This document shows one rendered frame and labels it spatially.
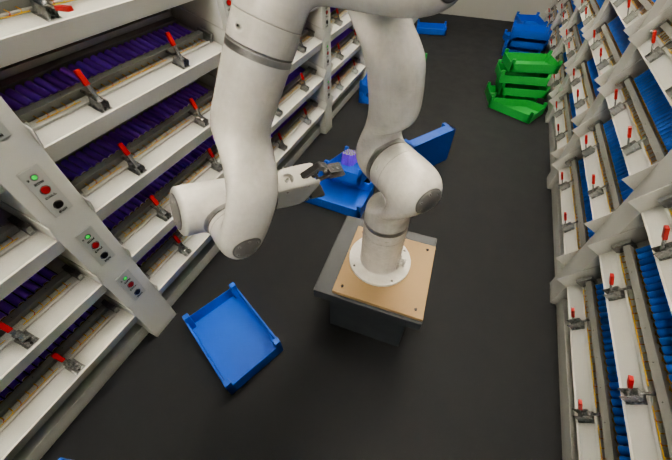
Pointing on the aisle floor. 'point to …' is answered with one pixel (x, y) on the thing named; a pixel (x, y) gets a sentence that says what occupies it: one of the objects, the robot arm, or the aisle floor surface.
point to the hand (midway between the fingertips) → (328, 180)
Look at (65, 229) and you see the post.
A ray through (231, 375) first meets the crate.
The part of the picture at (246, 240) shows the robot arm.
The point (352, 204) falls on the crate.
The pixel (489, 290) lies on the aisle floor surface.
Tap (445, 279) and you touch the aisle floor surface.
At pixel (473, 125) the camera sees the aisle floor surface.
